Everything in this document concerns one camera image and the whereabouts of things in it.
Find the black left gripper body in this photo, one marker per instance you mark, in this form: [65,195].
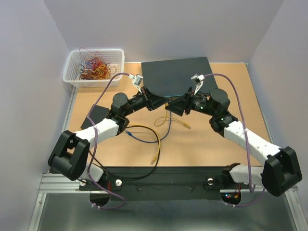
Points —
[139,102]

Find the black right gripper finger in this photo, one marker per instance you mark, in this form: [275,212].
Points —
[178,107]
[182,98]

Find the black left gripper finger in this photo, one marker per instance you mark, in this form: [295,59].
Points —
[152,95]
[155,102]

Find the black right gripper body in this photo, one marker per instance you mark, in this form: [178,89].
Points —
[200,105]

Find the large blue rack network switch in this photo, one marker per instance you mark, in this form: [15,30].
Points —
[173,77]

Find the black ethernet cable teal plug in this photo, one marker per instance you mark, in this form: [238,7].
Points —
[144,166]

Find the small black network switch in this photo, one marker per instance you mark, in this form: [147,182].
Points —
[97,115]

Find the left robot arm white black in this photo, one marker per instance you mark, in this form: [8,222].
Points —
[70,154]

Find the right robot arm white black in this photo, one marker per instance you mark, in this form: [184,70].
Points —
[279,168]

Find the white perforated plastic basket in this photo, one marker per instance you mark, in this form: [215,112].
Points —
[94,67]

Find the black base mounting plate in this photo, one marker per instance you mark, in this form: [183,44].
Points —
[177,183]

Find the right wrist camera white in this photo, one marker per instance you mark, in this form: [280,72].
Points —
[199,80]

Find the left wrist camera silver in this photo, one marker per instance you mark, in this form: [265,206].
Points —
[136,81]

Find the aluminium rail frame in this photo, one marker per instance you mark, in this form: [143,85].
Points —
[82,195]

